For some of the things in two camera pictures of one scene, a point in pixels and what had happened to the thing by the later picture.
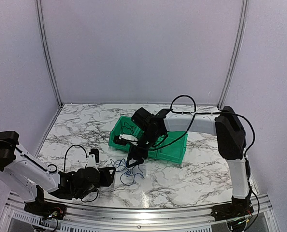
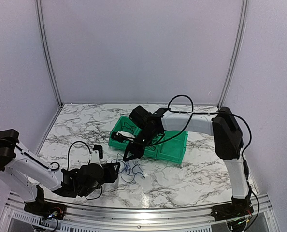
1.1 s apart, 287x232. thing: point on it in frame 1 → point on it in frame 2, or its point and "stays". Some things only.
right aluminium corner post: x=239 y=38 stays
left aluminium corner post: x=48 y=51 stays
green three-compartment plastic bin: x=171 y=148 stays
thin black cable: x=152 y=147 → x=161 y=141
